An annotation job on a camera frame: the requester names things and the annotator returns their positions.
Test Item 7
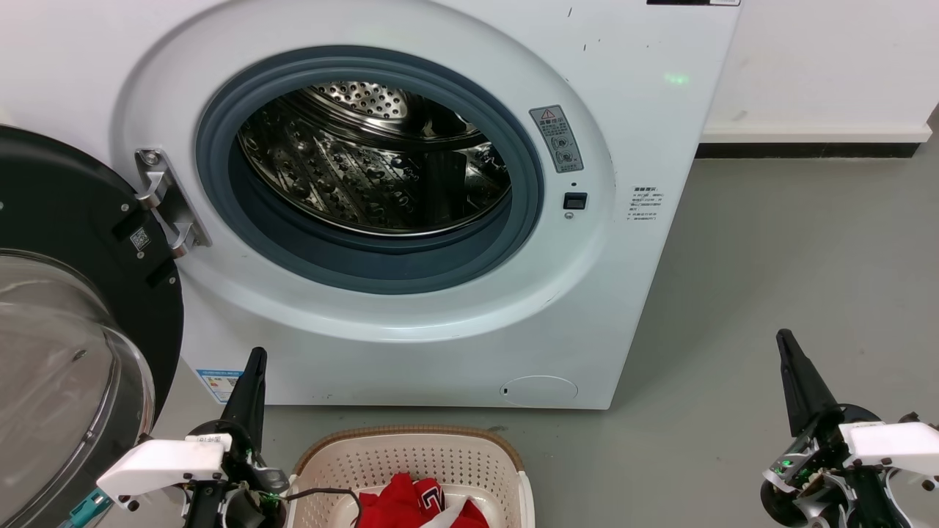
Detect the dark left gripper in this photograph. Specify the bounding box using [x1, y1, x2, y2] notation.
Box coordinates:
[183, 348, 291, 528]

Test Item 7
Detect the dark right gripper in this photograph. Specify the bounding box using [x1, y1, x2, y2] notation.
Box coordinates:
[759, 329, 910, 528]

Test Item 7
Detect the red sports jersey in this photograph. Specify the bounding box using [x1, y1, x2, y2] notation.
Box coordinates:
[357, 473, 490, 528]

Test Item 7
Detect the cream perforated plastic laundry basket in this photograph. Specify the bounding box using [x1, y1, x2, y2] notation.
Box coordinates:
[285, 425, 536, 528]

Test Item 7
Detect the stainless steel washing machine drum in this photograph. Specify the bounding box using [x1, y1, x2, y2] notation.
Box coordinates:
[237, 81, 512, 238]

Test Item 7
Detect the black washer door with glass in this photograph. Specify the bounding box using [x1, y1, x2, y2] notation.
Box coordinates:
[0, 125, 184, 528]

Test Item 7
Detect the blue and white energy label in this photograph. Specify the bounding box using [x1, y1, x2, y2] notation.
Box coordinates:
[196, 369, 243, 405]

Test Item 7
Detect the grey rubber door gasket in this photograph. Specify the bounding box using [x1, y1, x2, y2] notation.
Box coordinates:
[194, 45, 545, 296]

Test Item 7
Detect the teal plug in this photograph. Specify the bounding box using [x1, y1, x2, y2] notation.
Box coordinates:
[62, 490, 112, 528]

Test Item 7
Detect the white front-load washing machine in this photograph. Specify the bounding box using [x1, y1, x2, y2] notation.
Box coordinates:
[0, 0, 742, 410]

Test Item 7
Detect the silver metal door hinge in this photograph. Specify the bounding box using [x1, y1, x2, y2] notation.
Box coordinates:
[135, 149, 212, 257]

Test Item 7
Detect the black and white baseboard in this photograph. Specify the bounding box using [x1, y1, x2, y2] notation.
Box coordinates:
[695, 123, 932, 159]

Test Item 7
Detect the round white filter cover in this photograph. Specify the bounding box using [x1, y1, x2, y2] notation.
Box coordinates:
[500, 375, 579, 406]

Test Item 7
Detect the grey warning sticker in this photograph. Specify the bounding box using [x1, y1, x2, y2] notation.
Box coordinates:
[529, 105, 585, 175]

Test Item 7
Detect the thin black cable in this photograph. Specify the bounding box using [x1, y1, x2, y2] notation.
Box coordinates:
[282, 488, 365, 528]

